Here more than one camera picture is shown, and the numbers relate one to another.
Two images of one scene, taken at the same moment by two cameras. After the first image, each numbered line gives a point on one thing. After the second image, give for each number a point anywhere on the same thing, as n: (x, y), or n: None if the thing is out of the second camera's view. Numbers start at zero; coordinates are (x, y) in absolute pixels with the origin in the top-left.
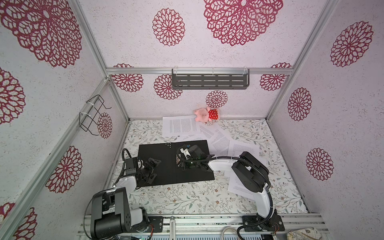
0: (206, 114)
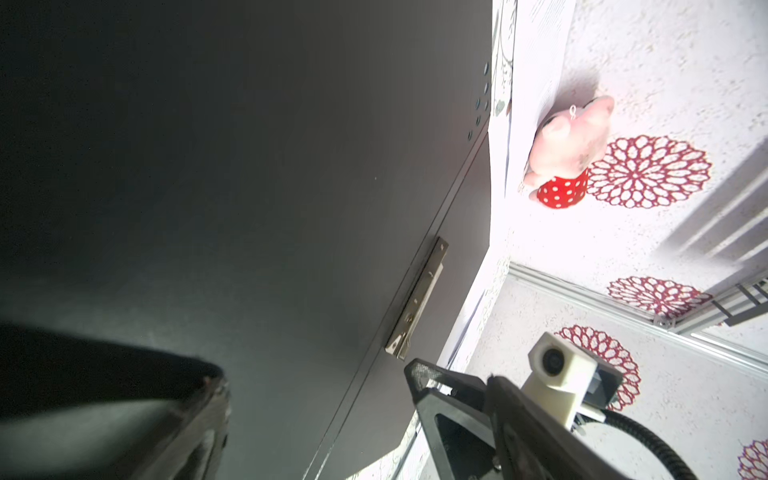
0: (564, 149)
